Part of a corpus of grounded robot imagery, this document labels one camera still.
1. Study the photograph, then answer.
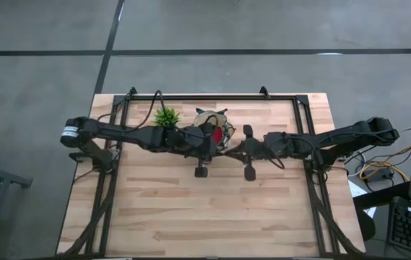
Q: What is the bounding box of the yellow cable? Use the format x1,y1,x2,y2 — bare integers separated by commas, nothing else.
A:
358,144,411,183

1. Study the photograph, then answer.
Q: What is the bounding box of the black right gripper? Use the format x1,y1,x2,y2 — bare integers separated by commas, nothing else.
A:
226,125,285,182

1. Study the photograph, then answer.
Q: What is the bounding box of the red item inside bag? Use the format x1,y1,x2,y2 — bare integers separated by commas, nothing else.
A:
212,126,225,146

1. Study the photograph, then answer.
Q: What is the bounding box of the grey metal stand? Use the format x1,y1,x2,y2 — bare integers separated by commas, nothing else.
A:
0,144,33,260

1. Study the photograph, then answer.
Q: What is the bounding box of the beige canvas gardening bag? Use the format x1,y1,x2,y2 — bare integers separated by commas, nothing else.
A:
192,107,237,152

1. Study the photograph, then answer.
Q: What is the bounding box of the black metal table frame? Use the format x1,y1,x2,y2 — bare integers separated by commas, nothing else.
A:
62,86,363,258

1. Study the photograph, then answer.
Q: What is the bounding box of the green plant in white pot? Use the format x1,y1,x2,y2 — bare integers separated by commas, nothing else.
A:
153,107,182,129

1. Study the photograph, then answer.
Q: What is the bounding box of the white paper sheet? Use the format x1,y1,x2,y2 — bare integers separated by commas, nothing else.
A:
347,179,376,220

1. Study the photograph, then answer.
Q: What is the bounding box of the black round stool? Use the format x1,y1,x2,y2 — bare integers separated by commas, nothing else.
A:
355,208,377,242

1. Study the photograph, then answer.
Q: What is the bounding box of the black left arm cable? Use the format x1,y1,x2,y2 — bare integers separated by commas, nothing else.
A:
96,90,167,131

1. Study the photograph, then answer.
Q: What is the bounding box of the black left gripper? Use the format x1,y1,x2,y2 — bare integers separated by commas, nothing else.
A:
165,115,226,178

